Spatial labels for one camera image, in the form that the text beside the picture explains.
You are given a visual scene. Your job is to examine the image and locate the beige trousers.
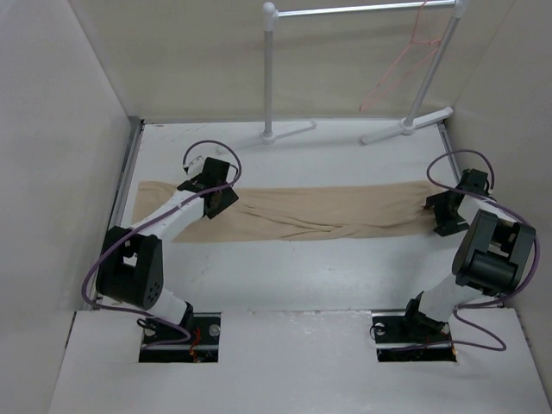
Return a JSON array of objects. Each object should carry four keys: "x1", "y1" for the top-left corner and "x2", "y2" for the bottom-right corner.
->
[{"x1": 131, "y1": 179, "x2": 441, "y2": 244}]

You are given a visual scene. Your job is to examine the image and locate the pink wire hanger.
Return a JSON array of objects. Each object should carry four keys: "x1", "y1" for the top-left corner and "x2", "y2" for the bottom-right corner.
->
[{"x1": 359, "y1": 1, "x2": 442, "y2": 112}]

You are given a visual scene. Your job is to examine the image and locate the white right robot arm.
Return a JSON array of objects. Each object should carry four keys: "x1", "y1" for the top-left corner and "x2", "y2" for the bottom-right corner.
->
[{"x1": 399, "y1": 169, "x2": 536, "y2": 342}]

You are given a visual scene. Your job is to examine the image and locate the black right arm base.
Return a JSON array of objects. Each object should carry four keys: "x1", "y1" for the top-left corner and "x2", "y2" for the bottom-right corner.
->
[{"x1": 369, "y1": 299, "x2": 457, "y2": 362}]

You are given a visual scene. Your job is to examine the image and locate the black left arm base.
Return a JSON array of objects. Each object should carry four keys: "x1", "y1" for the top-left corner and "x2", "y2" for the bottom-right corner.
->
[{"x1": 137, "y1": 311, "x2": 222, "y2": 364}]

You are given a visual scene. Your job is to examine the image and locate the white clothes rack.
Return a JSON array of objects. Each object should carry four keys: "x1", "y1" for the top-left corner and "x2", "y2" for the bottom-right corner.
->
[{"x1": 235, "y1": 1, "x2": 469, "y2": 150}]

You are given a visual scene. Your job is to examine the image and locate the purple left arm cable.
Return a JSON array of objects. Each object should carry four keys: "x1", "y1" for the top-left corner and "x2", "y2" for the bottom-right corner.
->
[{"x1": 80, "y1": 140, "x2": 243, "y2": 346}]

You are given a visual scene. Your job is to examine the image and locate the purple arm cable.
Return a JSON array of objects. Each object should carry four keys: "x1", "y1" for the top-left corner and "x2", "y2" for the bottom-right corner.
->
[
  {"x1": 392, "y1": 148, "x2": 541, "y2": 351},
  {"x1": 80, "y1": 140, "x2": 243, "y2": 346}
]

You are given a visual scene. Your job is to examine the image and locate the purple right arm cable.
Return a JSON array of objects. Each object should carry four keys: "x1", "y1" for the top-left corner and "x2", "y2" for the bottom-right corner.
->
[{"x1": 392, "y1": 148, "x2": 541, "y2": 351}]

